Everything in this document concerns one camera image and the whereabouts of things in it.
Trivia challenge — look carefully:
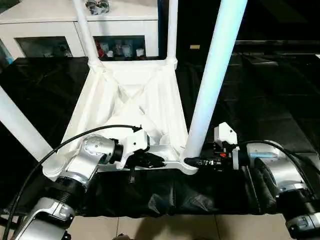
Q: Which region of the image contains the clear bag of dark parts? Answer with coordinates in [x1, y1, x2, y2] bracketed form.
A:
[84, 0, 110, 15]

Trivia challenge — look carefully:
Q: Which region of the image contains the white plastic table top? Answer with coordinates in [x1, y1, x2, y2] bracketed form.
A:
[41, 58, 201, 180]

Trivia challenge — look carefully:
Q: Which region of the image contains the black metal folding stand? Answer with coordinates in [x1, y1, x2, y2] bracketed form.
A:
[0, 207, 26, 226]

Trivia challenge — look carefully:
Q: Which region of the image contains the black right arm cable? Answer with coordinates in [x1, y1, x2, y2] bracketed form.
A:
[223, 139, 320, 201]

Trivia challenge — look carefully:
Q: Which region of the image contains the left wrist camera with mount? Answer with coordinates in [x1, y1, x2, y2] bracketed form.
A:
[115, 128, 151, 171]

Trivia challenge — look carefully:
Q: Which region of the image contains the black work mat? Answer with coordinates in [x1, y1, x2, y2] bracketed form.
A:
[0, 52, 320, 218]

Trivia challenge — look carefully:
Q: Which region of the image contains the black low shelf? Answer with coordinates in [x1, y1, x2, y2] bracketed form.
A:
[234, 39, 320, 55]

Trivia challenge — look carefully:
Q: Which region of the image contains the white cabinet with glass doors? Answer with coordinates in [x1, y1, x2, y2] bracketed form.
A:
[0, 0, 160, 61]

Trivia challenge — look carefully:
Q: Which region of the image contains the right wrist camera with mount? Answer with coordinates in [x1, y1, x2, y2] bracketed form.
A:
[213, 122, 241, 171]

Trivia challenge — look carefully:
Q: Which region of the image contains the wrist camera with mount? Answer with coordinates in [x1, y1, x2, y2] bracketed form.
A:
[213, 122, 241, 171]
[115, 128, 151, 171]

